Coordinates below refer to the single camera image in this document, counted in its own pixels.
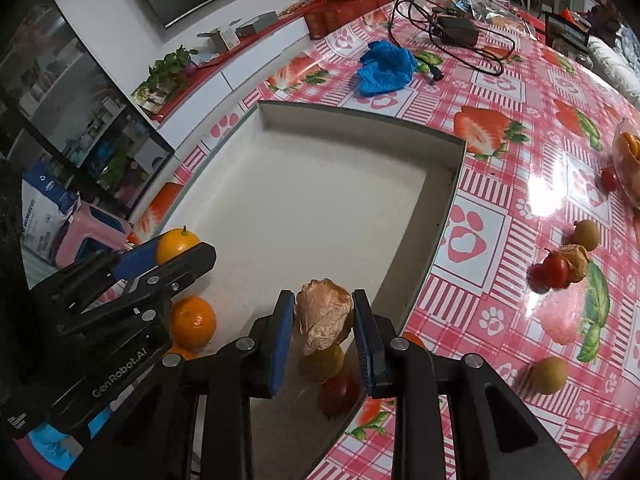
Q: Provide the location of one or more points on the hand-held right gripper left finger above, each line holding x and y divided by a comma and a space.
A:
282, 345

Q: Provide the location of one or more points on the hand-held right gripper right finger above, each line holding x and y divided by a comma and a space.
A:
365, 345

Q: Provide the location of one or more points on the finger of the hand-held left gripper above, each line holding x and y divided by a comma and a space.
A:
185, 265
135, 260

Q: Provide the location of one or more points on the orange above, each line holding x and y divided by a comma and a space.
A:
177, 245
181, 352
192, 322

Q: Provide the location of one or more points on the white rectangular box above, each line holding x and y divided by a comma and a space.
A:
310, 210

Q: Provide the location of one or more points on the red cherry tomato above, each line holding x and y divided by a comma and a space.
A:
340, 392
608, 178
552, 270

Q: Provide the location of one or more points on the clear glass bowl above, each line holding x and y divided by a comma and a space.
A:
625, 160

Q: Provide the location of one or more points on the small yellow round fruit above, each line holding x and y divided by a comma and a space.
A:
322, 364

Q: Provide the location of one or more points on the pink plastic stool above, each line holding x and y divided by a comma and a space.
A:
92, 225

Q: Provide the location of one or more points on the white printed bag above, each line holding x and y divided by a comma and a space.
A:
47, 210

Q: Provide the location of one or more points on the black framed glass cabinet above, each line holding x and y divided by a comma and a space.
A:
75, 110

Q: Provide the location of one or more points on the small brown-green round fruit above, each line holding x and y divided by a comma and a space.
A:
549, 375
586, 235

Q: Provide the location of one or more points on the green potted plant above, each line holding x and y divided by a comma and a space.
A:
167, 67

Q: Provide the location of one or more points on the white television cabinet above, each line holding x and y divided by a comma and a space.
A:
240, 75

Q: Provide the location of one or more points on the red strawberry print tablecloth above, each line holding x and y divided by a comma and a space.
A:
500, 185

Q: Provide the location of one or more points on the small white carton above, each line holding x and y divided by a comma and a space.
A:
220, 40

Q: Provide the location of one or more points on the grey flat box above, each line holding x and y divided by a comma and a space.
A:
255, 25

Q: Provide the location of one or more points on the blue cloth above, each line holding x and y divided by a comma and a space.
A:
385, 67

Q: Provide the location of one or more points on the black power adapter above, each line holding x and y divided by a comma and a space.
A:
457, 30

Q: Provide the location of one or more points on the peeled tangerine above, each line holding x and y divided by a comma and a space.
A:
631, 146

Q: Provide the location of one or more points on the pile of clear plastic bags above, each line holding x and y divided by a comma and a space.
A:
480, 0

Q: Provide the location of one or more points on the black framed screen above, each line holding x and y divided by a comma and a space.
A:
565, 30

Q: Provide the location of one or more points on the grey covered sofa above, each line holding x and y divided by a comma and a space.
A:
615, 65

